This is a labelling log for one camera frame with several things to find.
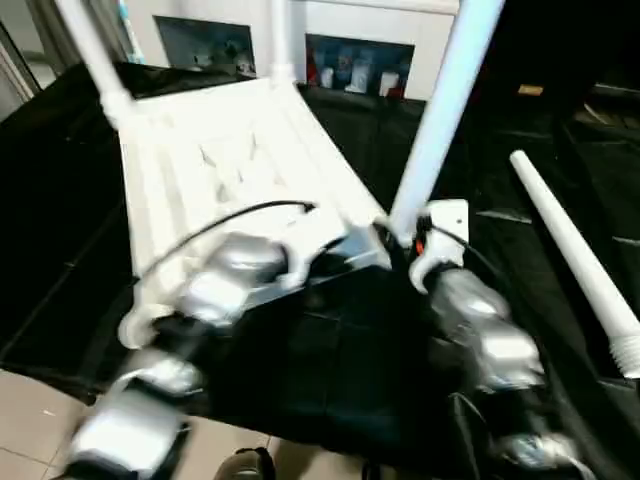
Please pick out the dark left robot foot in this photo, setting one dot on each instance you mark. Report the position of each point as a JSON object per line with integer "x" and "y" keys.
{"x": 245, "y": 465}

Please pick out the white pipe with blue bands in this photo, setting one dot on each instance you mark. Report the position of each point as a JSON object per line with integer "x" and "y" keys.
{"x": 129, "y": 30}

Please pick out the small white figurine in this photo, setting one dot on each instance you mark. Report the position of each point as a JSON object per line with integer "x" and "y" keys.
{"x": 201, "y": 60}

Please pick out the red bottle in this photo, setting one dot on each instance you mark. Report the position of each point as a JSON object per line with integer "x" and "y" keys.
{"x": 311, "y": 67}

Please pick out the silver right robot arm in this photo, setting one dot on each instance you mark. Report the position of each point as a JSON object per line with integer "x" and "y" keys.
{"x": 490, "y": 330}

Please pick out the yellowish label tag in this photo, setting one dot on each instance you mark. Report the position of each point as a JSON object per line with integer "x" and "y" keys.
{"x": 530, "y": 90}

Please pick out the white plastic table top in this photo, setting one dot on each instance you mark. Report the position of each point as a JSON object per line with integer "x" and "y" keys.
{"x": 225, "y": 150}

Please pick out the small red object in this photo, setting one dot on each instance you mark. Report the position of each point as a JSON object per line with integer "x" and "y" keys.
{"x": 397, "y": 93}

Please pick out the white glass door cabinet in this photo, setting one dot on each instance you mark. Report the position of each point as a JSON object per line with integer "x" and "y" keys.
{"x": 350, "y": 20}

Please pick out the black work mat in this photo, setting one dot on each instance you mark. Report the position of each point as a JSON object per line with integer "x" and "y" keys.
{"x": 60, "y": 200}

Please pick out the grey curtain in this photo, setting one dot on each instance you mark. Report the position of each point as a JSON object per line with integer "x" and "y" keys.
{"x": 30, "y": 40}

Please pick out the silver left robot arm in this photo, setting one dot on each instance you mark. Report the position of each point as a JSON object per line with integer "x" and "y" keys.
{"x": 215, "y": 290}

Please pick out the white mug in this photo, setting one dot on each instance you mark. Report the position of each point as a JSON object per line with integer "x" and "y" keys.
{"x": 388, "y": 83}
{"x": 327, "y": 77}

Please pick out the white blue patterned container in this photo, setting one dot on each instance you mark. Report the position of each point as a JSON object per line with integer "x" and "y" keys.
{"x": 358, "y": 77}

